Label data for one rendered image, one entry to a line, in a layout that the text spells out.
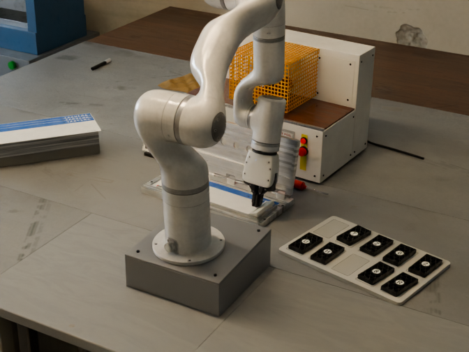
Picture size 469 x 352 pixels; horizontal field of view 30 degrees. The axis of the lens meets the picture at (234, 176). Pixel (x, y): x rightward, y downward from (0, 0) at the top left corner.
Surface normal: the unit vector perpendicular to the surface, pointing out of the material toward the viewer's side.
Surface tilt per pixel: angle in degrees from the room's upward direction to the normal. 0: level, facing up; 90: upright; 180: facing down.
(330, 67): 90
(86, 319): 0
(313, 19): 90
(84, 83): 0
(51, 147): 90
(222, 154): 79
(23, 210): 0
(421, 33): 91
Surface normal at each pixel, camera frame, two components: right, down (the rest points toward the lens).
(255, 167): -0.54, 0.16
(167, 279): -0.48, 0.38
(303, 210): 0.01, -0.90
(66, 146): 0.36, 0.41
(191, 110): -0.31, -0.38
